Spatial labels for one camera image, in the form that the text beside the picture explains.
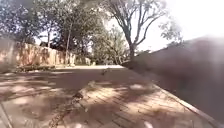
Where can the bare branching tree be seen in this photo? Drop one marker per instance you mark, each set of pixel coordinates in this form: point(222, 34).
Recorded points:
point(132, 50)

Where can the red brick path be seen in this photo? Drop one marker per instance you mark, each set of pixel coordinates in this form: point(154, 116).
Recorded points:
point(116, 106)

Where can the row of trees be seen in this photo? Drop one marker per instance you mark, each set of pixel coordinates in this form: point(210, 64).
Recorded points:
point(76, 26)

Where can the kerb strip between path and road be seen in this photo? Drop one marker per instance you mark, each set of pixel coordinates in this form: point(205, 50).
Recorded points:
point(71, 104)

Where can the grass strip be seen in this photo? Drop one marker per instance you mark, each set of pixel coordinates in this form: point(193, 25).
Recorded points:
point(35, 68)

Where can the red brick road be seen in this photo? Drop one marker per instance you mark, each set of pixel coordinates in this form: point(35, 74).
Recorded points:
point(31, 90)

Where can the tan wall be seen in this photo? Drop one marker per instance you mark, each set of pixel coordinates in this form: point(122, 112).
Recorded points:
point(33, 55)

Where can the pale kerb along dark wall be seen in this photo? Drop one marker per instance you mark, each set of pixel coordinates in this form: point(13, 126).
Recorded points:
point(186, 106)

